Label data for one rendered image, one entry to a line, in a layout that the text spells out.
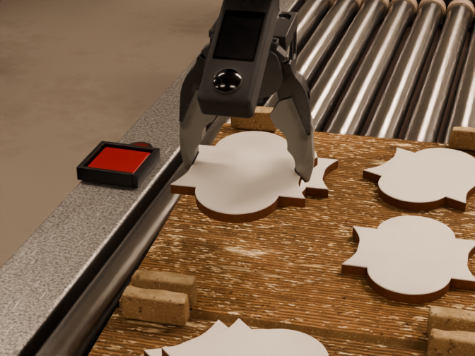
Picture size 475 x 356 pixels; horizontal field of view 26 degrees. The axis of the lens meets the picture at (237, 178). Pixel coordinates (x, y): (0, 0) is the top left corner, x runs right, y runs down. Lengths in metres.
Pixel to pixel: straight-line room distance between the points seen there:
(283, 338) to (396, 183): 0.34
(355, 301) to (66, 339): 0.26
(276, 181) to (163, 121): 0.43
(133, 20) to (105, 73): 0.63
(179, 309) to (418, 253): 0.25
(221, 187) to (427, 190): 0.27
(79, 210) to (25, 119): 2.54
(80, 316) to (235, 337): 0.18
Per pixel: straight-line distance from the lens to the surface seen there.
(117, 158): 1.23
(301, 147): 0.95
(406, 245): 1.02
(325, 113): 1.40
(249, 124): 1.27
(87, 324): 0.96
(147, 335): 0.91
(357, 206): 1.11
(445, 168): 1.18
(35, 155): 3.41
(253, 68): 0.85
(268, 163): 0.98
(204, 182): 0.96
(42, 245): 1.09
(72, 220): 1.13
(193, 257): 1.01
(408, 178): 1.15
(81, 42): 4.40
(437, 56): 1.59
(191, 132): 0.96
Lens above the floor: 1.47
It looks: 27 degrees down
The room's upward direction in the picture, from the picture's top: straight up
